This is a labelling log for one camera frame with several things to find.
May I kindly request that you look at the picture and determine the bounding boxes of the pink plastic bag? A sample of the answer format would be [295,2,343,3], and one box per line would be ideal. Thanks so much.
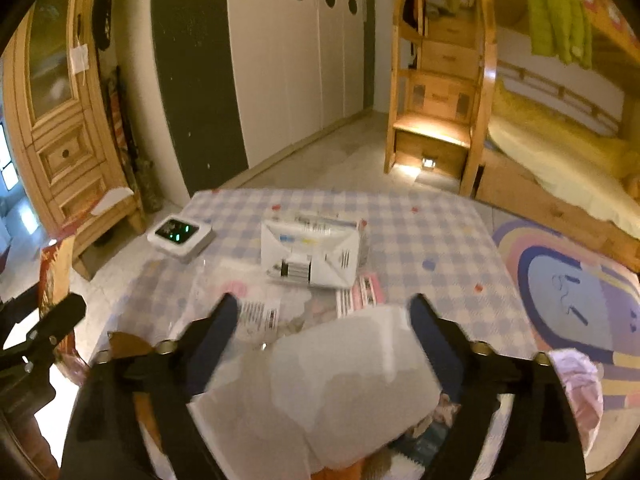
[546,347,606,457]

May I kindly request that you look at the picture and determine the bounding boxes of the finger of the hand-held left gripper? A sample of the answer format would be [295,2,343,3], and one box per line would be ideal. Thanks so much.
[0,293,87,352]
[0,350,53,413]

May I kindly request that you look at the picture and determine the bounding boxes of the rainbow rug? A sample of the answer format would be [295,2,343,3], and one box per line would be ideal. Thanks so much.
[492,220,640,473]

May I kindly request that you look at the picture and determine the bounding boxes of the blue checkered tablecloth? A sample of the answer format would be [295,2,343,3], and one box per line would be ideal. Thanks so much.
[107,187,546,480]

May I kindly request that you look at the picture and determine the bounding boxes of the green puffer jacket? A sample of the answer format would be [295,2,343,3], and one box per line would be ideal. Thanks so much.
[527,0,594,68]

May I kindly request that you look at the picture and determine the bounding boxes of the white flattened carton box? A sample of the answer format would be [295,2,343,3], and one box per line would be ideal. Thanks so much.
[260,212,369,291]

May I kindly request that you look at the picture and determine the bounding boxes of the white wardrobe with round holes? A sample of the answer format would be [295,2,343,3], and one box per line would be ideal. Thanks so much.
[225,0,368,168]

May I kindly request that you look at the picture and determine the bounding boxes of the black hanging bag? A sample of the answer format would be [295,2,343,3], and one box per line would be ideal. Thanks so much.
[92,0,114,52]

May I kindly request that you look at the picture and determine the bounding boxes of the dark wardrobe panel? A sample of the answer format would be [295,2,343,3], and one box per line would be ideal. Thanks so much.
[150,0,251,196]

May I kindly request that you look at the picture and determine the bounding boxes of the white paper note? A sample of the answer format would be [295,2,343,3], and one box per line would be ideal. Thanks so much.
[69,42,91,76]

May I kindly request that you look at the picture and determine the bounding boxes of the white device with green lights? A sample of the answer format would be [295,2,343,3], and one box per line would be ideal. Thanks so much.
[146,214,216,264]

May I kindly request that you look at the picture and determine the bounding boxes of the orange plush glove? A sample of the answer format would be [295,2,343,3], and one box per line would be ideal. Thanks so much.
[310,461,367,480]

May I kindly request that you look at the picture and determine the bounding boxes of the wooden bunk bed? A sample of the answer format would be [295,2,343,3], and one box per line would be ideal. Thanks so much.
[470,0,640,273]

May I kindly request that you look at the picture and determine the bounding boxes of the blue printed packet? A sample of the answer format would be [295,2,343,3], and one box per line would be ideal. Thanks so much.
[389,407,473,477]

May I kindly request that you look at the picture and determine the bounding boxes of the red printed bag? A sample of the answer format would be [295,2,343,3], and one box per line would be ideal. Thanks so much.
[39,234,92,386]

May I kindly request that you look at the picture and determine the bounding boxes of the striped long bag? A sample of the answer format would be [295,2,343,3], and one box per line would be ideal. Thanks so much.
[106,66,144,202]

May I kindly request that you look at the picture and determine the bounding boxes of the clear plastic wrapper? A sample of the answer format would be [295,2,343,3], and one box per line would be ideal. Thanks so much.
[190,259,313,348]

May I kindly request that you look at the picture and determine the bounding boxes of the wooden stair drawers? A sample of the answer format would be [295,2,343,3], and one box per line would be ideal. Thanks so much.
[384,0,498,196]

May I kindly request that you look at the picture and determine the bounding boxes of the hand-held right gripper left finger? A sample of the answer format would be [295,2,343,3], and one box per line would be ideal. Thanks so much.
[59,292,241,480]

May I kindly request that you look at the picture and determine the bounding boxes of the yellow bedding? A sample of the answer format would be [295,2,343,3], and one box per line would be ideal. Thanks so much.
[487,92,640,233]

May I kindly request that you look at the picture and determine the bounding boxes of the white paper scrap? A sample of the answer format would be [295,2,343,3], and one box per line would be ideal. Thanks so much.
[90,186,136,216]

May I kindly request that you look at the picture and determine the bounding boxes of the camouflage bag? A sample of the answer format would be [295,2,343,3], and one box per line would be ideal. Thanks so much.
[132,157,164,214]

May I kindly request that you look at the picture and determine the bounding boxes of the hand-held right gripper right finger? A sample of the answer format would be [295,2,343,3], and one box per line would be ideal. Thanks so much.
[407,294,588,480]

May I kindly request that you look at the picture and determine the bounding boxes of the wooden cabinet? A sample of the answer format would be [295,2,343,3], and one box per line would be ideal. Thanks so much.
[0,0,148,281]

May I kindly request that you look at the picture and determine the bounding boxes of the pink labelled packet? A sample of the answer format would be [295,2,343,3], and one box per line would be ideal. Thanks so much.
[335,272,387,319]

